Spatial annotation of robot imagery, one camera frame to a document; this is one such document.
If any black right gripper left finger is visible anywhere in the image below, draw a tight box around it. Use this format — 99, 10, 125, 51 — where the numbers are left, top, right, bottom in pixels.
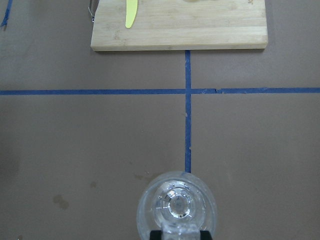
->
149, 230, 163, 240

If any wooden cutting board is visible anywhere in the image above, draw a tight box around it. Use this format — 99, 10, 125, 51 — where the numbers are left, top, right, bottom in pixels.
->
90, 0, 268, 52

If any yellow plastic knife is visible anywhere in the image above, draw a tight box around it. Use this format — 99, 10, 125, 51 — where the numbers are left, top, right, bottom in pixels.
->
125, 0, 138, 29

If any clear wine glass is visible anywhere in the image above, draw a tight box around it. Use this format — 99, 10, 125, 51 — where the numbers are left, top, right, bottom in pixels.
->
136, 171, 218, 240

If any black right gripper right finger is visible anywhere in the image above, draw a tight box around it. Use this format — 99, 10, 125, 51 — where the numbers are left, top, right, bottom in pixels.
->
200, 230, 212, 240

